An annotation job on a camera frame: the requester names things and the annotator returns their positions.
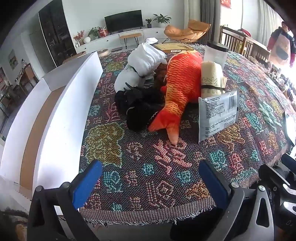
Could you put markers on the orange lounge chair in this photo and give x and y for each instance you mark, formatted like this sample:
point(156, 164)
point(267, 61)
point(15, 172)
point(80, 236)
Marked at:
point(185, 31)

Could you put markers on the wooden dining chair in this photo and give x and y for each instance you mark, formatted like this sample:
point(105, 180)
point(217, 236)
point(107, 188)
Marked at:
point(233, 41)

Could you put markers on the black plush toy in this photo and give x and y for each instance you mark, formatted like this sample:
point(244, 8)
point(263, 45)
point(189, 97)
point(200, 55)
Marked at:
point(138, 109)

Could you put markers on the white wipes packet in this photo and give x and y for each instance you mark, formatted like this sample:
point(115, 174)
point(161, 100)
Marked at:
point(217, 113)

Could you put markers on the dark glass cabinet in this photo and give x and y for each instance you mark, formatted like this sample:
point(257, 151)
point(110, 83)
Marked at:
point(56, 32)

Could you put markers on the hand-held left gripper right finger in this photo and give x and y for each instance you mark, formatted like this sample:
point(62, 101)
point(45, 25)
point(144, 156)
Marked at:
point(212, 185)

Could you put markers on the white plush toy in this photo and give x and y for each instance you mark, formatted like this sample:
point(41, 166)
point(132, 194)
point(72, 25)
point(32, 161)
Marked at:
point(143, 58)

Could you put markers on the beige towel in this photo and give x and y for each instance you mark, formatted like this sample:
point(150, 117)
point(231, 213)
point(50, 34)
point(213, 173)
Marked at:
point(211, 76)

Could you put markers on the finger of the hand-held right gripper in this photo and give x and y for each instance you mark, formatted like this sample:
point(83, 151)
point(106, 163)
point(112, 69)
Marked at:
point(270, 173)
point(289, 160)

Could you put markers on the orange fish plush toy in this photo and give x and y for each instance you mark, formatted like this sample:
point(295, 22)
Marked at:
point(182, 76)

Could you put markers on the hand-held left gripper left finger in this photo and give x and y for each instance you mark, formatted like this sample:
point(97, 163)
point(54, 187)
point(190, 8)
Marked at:
point(87, 183)

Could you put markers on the dark grey floor mat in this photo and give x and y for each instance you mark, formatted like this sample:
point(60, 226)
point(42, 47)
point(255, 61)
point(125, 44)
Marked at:
point(116, 49)

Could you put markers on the yellow flat box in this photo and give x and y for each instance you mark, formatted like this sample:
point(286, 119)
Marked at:
point(173, 46)

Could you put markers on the black television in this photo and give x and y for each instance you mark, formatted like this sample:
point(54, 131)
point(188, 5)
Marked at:
point(123, 20)

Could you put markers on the grey curtain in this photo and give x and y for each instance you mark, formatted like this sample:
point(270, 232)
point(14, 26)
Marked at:
point(209, 14)

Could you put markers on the green plant with red decoration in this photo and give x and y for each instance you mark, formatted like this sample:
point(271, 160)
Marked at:
point(94, 33)

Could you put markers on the small green potted plant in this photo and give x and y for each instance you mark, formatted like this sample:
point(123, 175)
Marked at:
point(148, 22)

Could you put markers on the brown plush toy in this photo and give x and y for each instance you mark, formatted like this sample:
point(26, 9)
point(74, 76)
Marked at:
point(160, 76)

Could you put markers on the white round vase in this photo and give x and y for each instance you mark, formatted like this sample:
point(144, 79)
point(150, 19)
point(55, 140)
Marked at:
point(87, 40)

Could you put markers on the white television cabinet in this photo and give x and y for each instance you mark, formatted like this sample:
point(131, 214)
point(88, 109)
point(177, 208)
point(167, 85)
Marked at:
point(104, 41)

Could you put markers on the white sheet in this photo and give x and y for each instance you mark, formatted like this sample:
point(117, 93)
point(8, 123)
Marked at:
point(291, 129)

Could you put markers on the clear bag with black cap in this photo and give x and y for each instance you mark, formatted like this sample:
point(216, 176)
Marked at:
point(216, 56)

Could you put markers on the round beige cushion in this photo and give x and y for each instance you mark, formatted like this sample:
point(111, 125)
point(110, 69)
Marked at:
point(103, 52)

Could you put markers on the white cardboard box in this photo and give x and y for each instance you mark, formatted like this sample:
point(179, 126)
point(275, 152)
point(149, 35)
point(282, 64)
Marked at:
point(67, 111)

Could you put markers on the large green potted plant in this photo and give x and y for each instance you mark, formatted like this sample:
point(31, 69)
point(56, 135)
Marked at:
point(161, 19)

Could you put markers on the framed wall picture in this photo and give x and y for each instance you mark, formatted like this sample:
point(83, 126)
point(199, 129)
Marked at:
point(13, 59)

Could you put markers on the wooden bench with black legs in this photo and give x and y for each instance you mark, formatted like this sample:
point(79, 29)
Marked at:
point(130, 36)

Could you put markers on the red flower arrangement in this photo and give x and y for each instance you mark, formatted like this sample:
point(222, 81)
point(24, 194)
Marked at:
point(79, 37)

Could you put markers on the patterned woven blanket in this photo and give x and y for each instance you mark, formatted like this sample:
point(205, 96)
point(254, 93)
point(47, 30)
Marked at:
point(161, 176)

